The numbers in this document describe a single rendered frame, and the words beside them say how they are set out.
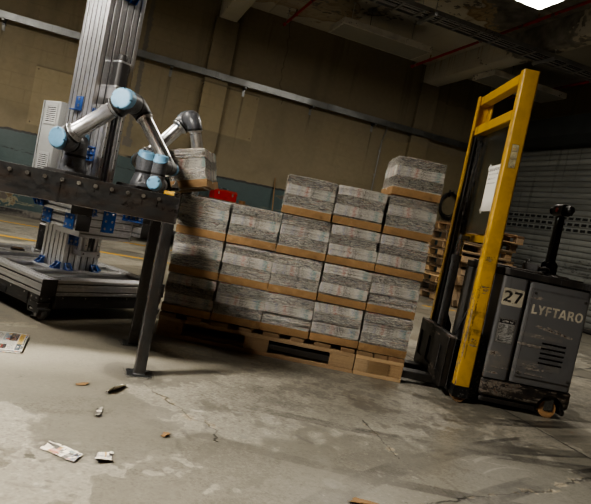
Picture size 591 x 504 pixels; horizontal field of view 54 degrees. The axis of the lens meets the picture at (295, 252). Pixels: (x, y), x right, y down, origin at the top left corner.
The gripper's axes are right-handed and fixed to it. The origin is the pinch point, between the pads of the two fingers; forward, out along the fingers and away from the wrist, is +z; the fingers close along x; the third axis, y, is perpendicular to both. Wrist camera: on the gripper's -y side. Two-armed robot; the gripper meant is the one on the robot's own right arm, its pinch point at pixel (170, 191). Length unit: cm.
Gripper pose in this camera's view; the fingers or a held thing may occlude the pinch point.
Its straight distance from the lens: 342.1
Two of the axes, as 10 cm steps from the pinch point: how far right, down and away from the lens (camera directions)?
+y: -0.8, -10.0, -0.5
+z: 0.3, -0.5, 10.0
